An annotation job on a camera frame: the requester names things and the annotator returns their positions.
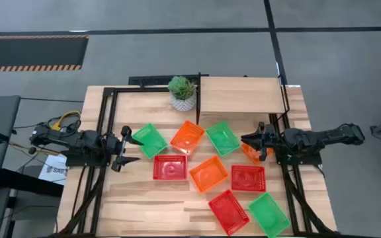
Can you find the black aluminium table frame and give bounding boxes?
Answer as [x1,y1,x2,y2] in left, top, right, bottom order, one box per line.
[55,86,340,238]

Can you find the green plastic basket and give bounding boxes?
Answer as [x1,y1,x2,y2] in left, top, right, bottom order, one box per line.
[205,120,242,158]
[132,122,169,160]
[247,191,292,238]

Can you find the black cable bundle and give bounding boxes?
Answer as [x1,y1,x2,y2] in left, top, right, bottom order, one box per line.
[11,114,82,133]

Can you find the black metal rack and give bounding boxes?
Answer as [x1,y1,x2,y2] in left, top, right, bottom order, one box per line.
[128,74,200,87]

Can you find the green succulent plant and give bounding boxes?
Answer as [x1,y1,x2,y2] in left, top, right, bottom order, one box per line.
[167,75,198,101]

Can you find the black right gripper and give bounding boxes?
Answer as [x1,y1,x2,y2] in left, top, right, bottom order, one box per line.
[241,121,288,163]

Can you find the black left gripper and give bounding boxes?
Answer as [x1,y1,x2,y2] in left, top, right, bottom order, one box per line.
[106,125,145,173]

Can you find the black hazard-striped floor mat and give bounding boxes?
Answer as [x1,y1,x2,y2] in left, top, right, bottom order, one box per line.
[0,35,89,73]

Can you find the black metal shelf frame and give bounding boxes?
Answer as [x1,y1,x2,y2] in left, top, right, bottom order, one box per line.
[195,73,291,126]

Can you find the orange plastic basket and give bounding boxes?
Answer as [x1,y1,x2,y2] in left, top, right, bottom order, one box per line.
[169,119,207,157]
[241,141,275,165]
[189,155,230,194]

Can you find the white triangle-patterned plant pot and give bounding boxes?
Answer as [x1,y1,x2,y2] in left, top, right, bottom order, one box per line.
[169,92,198,112]

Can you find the red plastic basket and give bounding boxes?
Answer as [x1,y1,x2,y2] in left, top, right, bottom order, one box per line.
[152,154,189,181]
[230,164,267,193]
[207,188,251,237]

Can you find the yellow cable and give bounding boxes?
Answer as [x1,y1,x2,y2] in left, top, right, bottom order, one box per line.
[52,110,81,130]

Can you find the white printed paper sheet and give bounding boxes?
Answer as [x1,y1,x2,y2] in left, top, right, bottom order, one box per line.
[38,154,68,186]

